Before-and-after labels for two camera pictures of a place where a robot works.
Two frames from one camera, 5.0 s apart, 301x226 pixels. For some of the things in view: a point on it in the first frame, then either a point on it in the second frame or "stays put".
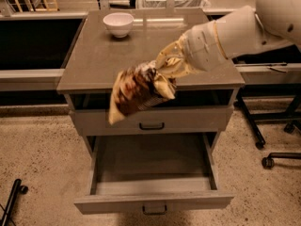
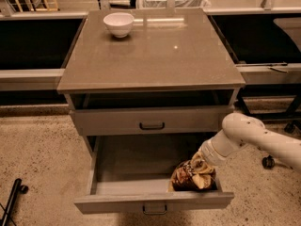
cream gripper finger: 173,60 → 203,169
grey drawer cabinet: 100,44 stays put
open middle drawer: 151,173 stays put
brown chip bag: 136,88 → 183,178
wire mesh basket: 181,1 stays put
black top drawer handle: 151,128 stays put
